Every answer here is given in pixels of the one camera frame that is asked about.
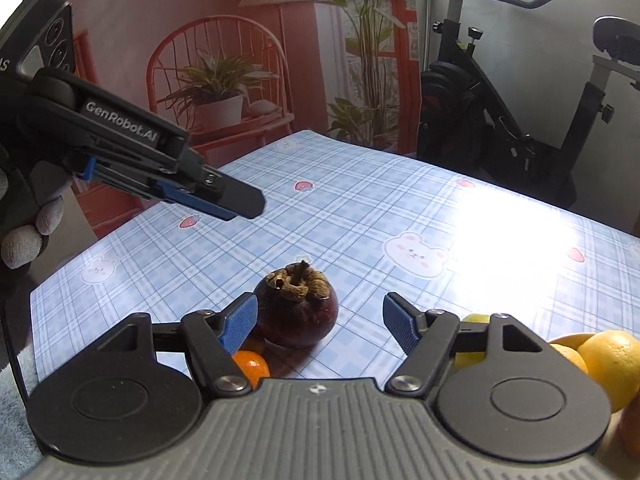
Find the blue plaid tablecloth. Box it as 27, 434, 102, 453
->
29, 129, 640, 386

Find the person's left hand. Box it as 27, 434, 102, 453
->
0, 147, 67, 271

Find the light fuzzy towel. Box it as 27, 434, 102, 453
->
0, 355, 51, 466

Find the small tangerine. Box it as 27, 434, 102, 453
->
231, 350, 271, 390

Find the yellow orange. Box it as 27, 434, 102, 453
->
547, 332, 597, 376
580, 330, 640, 413

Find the dark purple mangosteen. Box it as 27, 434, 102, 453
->
252, 259, 340, 348

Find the green apple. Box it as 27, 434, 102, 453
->
452, 312, 493, 370

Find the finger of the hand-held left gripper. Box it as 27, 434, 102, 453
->
146, 181, 237, 222
172, 151, 266, 220

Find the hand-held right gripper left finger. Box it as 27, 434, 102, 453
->
95, 292, 259, 398

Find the red room wall poster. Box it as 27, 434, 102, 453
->
47, 0, 423, 241

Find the black exercise bike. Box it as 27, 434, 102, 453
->
412, 0, 640, 211

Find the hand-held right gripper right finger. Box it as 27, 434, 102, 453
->
382, 292, 551, 401

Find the red apple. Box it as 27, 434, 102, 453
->
617, 394, 640, 480

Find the pale yellow bowl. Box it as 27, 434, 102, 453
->
592, 400, 626, 480

